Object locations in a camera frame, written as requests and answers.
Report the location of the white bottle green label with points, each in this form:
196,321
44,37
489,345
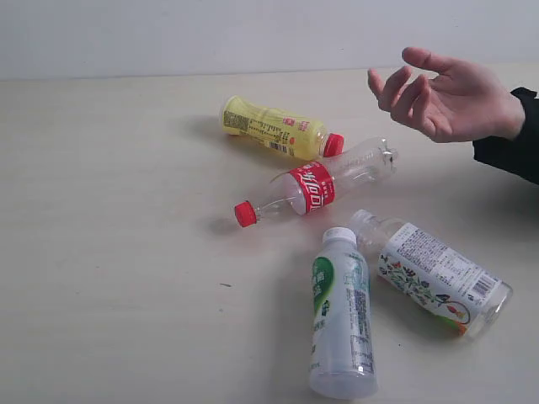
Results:
342,362

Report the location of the person's open bare hand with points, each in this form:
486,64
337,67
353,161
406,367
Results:
447,99

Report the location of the clear cola bottle red label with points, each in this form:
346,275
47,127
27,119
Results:
319,183

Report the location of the clear bottle floral label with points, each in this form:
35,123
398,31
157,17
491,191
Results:
439,279

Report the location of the yellow bottle red cap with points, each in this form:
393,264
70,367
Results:
279,130

